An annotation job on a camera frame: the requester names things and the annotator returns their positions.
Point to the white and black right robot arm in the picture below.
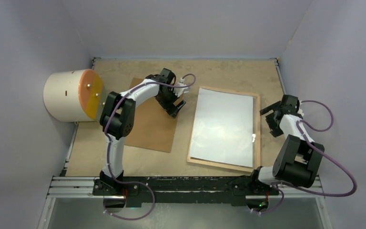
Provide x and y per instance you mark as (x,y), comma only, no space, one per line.
(298,160)

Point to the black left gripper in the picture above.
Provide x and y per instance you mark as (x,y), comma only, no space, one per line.
(170,107)

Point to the brown hardboard backing board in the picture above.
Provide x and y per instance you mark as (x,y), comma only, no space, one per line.
(153,128)

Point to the white cylinder with orange lid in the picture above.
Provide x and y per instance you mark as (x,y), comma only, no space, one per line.
(74,96)

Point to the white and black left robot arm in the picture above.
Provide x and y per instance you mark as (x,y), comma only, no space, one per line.
(117,118)

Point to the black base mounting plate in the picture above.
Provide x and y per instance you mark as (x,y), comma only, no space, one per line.
(236,191)

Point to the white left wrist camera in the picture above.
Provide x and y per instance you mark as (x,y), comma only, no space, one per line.
(180,88)

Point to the aluminium extrusion rail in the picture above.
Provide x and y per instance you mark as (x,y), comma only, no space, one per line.
(82,187)

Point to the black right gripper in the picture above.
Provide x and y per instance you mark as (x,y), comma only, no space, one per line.
(275,130)

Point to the wooden picture frame with glass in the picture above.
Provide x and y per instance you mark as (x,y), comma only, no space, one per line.
(257,132)

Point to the printed photo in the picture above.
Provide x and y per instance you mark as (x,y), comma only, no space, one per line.
(222,126)

